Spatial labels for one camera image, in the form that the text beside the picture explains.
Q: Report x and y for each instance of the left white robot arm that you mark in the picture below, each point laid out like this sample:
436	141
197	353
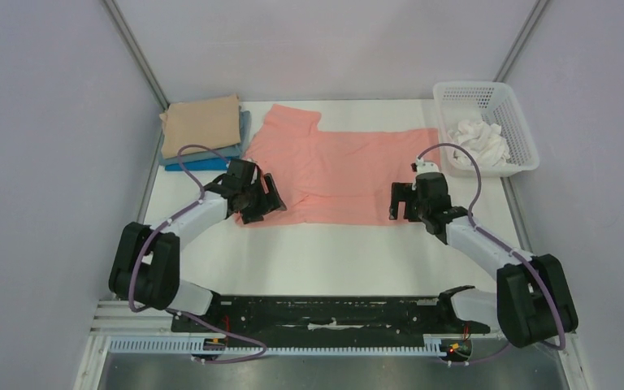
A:
146	267

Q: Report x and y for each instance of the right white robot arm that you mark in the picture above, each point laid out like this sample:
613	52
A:
532	302

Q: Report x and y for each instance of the white slotted cable duct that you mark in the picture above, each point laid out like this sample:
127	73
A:
196	345

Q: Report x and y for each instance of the aluminium frame rail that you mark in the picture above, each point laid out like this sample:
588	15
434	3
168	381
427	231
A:
116	318

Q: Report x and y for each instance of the salmon pink t shirt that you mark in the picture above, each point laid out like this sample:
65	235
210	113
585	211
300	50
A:
333	177

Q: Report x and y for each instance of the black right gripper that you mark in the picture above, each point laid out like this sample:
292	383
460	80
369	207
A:
408	199

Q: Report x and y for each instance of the folded bright blue t shirt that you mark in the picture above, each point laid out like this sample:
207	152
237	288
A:
210	164

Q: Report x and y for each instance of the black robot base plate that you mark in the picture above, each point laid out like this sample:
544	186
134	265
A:
336	321

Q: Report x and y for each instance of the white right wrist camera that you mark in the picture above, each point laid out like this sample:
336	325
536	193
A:
422	167

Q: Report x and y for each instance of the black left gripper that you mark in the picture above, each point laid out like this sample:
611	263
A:
269	201

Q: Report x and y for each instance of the crumpled white t shirt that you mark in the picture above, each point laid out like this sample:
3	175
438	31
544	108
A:
483	141

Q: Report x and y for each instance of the white plastic laundry basket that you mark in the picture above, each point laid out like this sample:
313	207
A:
486	120

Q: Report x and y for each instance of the folded beige t shirt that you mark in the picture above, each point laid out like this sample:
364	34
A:
213	123

